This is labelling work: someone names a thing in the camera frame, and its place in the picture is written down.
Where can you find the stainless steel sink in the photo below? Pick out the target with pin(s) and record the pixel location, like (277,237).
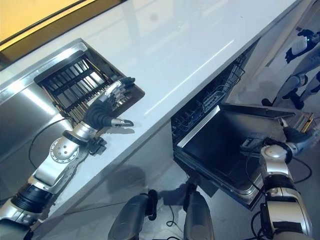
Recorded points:
(22,105)

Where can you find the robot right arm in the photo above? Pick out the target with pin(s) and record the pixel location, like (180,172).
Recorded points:
(282,190)

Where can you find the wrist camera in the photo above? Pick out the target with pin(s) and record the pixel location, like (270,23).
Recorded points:
(97,146)
(252,143)

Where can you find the black window frame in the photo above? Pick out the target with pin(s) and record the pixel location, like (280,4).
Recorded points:
(47,15)

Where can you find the black slatted dish rack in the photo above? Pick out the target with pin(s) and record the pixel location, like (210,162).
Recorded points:
(75,85)

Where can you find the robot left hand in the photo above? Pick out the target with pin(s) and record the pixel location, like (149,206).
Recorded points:
(100,113)

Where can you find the robot right leg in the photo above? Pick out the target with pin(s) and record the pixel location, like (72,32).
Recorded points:
(198,217)

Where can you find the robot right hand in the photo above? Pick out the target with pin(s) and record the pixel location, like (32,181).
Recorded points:
(296,135)

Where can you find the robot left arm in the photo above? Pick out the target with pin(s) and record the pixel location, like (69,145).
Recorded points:
(61,152)

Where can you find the dishwasher door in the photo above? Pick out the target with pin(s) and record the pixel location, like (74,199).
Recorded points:
(225,150)

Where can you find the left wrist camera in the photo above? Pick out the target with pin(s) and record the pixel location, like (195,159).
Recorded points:
(97,146)

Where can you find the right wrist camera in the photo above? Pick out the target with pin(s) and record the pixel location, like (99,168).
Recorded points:
(252,143)

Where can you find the background humanoid robot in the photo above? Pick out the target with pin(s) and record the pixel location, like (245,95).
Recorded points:
(303,65)

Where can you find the yellow striped object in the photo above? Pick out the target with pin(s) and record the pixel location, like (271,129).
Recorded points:
(308,122)

